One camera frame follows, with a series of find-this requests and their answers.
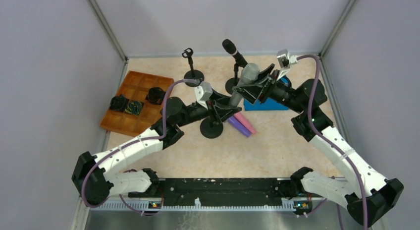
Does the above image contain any silver grey microphone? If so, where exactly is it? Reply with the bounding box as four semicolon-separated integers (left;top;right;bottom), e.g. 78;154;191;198
228;63;260;106

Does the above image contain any black mic stand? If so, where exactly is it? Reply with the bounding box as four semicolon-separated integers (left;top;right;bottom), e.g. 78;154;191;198
225;63;240;95
182;48;205;87
200;117;224;139

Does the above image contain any black microphone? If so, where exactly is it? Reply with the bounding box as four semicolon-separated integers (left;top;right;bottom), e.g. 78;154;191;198
222;39;248;68

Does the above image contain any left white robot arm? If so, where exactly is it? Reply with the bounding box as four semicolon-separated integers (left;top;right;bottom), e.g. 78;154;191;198
71;93;242;208

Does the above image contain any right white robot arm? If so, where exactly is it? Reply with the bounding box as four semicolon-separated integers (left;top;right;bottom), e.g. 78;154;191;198
233;63;404;229

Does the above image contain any blue folded cloth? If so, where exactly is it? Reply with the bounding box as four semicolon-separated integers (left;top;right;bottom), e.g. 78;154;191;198
241;75;288;111

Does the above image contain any purple microphone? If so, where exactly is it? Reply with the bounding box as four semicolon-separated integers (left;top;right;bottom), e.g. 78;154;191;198
227;116;251;137

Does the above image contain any pink microphone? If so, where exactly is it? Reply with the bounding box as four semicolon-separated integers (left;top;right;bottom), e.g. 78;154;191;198
234;113;256;134

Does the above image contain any black bundle upper tray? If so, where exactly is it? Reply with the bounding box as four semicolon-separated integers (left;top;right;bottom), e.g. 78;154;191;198
146;87;166;105

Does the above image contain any brown wooden compartment tray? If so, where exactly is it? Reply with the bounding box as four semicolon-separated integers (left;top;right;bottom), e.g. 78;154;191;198
100;71;174;136

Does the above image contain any green black bundle in tray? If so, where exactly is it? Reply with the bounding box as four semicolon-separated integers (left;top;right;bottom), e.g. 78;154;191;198
124;100;144;116

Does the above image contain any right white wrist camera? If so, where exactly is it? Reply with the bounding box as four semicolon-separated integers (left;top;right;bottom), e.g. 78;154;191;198
277;49;298;80

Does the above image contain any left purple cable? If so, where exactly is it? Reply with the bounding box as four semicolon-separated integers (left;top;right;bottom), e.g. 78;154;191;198
80;78;201;217

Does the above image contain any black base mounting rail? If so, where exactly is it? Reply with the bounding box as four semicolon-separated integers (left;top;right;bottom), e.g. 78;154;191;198
128;178;308;207

